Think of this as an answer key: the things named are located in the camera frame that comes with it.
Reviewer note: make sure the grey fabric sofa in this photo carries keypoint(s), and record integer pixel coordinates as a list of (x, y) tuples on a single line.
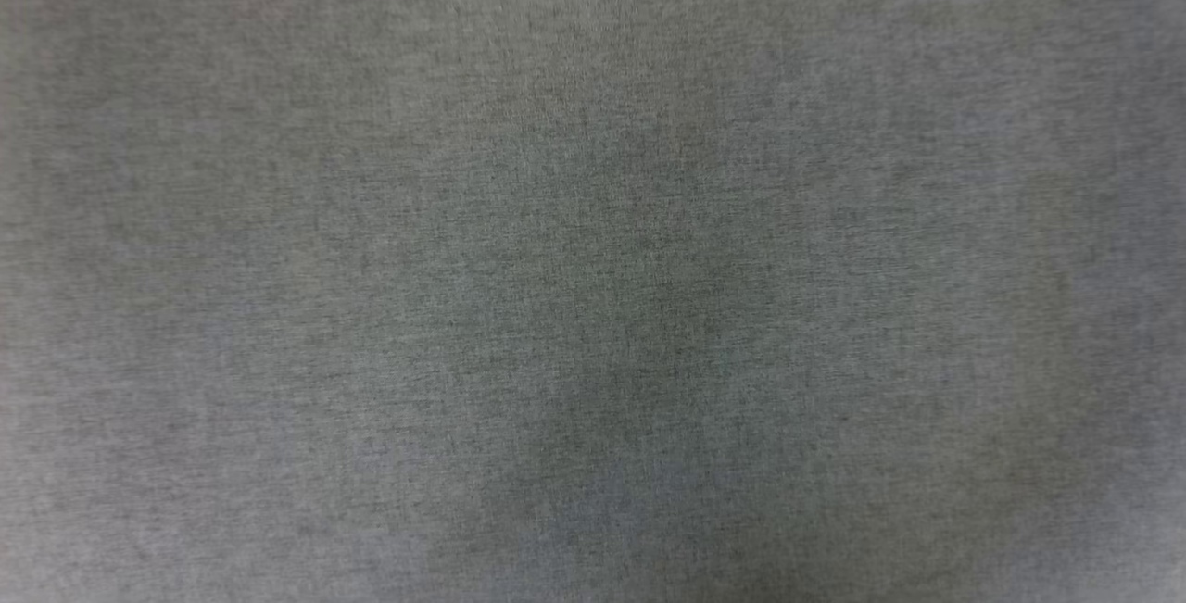
[(593, 270)]

